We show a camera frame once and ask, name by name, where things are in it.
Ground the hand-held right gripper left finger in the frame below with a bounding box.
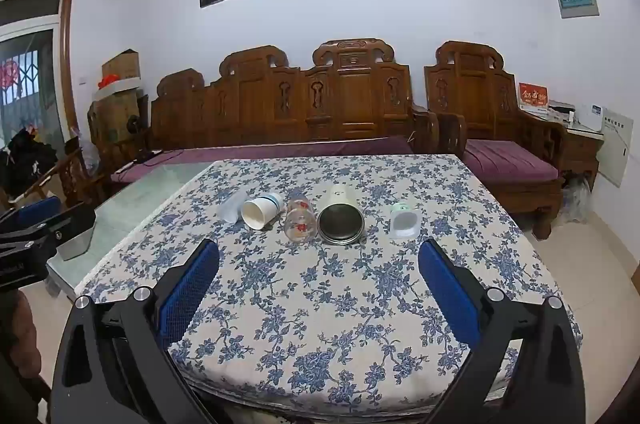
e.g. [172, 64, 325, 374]
[51, 238, 221, 424]

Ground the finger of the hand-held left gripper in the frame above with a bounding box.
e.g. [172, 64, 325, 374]
[0, 196, 63, 231]
[0, 202, 97, 261]

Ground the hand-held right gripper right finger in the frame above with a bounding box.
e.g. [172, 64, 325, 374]
[417, 238, 587, 424]

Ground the person's left forearm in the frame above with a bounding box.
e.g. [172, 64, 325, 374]
[0, 289, 52, 424]

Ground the small white green cup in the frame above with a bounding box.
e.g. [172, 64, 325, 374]
[389, 202, 420, 240]

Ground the clear plastic cup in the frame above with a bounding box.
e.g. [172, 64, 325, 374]
[216, 192, 249, 224]

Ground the white paper cup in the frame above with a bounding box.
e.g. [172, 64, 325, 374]
[241, 192, 286, 231]

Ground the glass cup with red print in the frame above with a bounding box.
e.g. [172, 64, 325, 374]
[283, 190, 318, 244]

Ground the cream metal cup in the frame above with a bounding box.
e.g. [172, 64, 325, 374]
[317, 184, 366, 247]

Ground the low wooden chair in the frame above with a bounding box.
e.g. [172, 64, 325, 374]
[9, 137, 121, 211]

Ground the black bag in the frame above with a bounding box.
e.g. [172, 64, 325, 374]
[0, 128, 59, 196]

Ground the large brown cardboard box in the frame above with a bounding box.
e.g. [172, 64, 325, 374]
[88, 92, 150, 146]

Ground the blue floral tablecloth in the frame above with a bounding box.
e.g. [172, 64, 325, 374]
[74, 154, 584, 407]

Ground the window with metal grille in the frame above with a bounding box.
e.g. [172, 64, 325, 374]
[0, 20, 57, 148]

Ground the white foam box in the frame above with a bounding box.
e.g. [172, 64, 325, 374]
[92, 79, 141, 103]

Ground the square purple seat cushion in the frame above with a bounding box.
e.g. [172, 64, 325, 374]
[463, 139, 560, 188]

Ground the clear plastic bag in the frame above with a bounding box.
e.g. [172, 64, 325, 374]
[560, 174, 593, 225]

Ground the long purple seat cushion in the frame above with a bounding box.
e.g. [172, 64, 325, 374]
[111, 135, 415, 184]

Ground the small brown cardboard box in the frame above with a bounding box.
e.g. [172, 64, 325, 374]
[102, 49, 141, 81]

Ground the carved wooden armchair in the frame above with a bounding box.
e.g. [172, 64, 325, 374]
[424, 40, 568, 240]

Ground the wooden side table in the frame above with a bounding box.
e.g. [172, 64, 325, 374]
[535, 109, 606, 192]

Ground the red greeting card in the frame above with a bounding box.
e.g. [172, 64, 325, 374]
[518, 82, 549, 111]

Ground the carved wooden sofa bench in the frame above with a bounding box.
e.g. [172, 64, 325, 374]
[149, 38, 440, 154]

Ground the white appliance box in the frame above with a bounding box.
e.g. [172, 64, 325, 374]
[575, 104, 617, 134]

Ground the black cable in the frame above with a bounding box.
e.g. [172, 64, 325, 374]
[116, 148, 181, 175]

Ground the white wall cabinet door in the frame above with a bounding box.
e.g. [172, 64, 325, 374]
[597, 114, 635, 189]

